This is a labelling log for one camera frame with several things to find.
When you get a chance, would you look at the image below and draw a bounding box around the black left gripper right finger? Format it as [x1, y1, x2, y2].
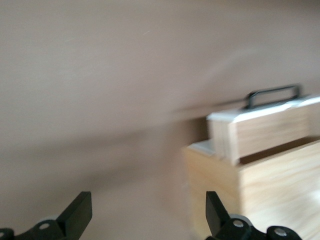
[206, 191, 266, 240]

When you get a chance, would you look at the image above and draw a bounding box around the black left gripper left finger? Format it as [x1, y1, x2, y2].
[14, 191, 93, 240]

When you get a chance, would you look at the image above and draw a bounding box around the white drawer with black handle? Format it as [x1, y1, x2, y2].
[206, 84, 320, 166]

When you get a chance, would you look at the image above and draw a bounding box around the light wooden drawer cabinet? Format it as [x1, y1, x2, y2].
[181, 137, 320, 240]

